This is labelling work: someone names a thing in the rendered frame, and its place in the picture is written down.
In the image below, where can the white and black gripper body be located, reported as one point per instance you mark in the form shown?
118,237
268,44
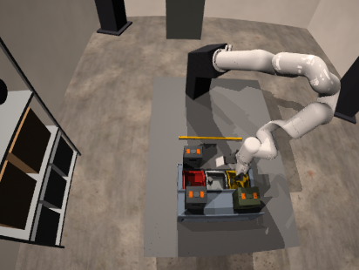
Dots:
240,168

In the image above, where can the yellow bin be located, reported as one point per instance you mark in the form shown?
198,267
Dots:
236,184

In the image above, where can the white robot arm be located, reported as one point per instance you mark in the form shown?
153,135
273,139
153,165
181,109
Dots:
282,64

